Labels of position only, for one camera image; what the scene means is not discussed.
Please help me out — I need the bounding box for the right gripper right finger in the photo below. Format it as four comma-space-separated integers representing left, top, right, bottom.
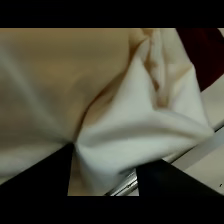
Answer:
135, 159, 224, 197

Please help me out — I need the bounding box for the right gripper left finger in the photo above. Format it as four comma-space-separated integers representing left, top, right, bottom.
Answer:
0, 142, 75, 197

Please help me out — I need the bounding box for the cream shirt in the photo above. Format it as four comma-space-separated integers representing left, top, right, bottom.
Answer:
0, 27, 215, 197

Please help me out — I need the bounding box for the dark red garment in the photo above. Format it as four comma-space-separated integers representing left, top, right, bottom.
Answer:
175, 27, 224, 92

